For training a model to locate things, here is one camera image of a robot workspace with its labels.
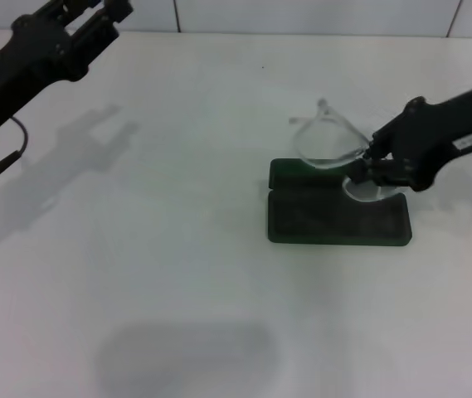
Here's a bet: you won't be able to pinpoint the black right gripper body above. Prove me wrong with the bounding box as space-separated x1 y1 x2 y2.
369 75 472 193

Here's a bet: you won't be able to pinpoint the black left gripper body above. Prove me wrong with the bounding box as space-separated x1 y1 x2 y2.
0 11 92 133

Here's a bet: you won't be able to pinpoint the clear white glasses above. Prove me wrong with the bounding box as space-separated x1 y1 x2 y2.
288 96 406 205

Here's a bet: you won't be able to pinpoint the green glasses case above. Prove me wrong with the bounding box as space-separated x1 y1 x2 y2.
267 158 413 249

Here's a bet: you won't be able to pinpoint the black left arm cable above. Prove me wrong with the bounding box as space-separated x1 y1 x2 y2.
0 115 30 195

